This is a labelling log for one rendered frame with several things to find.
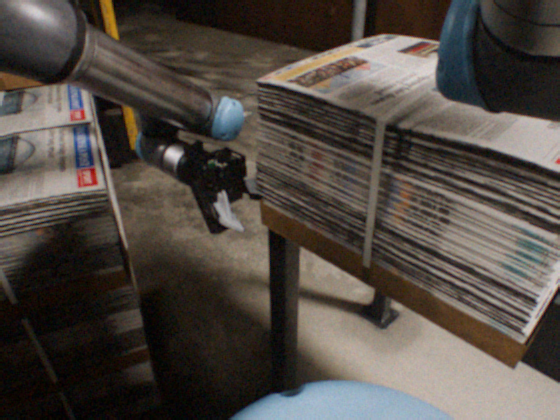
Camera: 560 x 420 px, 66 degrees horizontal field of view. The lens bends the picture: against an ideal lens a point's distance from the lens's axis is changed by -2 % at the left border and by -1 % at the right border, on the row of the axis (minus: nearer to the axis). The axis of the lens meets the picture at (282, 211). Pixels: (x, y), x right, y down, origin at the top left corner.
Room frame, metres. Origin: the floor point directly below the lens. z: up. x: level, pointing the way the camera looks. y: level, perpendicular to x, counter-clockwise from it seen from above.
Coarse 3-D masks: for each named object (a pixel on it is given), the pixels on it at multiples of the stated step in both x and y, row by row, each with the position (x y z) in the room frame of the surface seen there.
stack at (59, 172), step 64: (0, 128) 0.83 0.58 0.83; (64, 128) 0.82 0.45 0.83; (0, 192) 0.58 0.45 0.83; (64, 192) 0.58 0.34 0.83; (0, 256) 0.53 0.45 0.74; (64, 256) 0.56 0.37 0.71; (128, 256) 1.22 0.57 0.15; (64, 320) 0.55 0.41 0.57; (128, 320) 0.59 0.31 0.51; (0, 384) 0.49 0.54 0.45; (128, 384) 0.58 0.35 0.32
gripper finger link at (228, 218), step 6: (222, 192) 0.59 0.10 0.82; (222, 198) 0.59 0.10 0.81; (216, 204) 0.61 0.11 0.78; (222, 204) 0.59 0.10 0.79; (228, 204) 0.61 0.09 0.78; (222, 210) 0.59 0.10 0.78; (228, 210) 0.57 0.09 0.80; (222, 216) 0.58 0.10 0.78; (228, 216) 0.57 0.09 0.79; (234, 216) 0.58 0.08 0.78; (222, 222) 0.57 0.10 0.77; (228, 222) 0.56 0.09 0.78; (234, 222) 0.56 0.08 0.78; (240, 222) 0.56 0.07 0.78; (234, 228) 0.55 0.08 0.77; (240, 228) 0.55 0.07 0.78
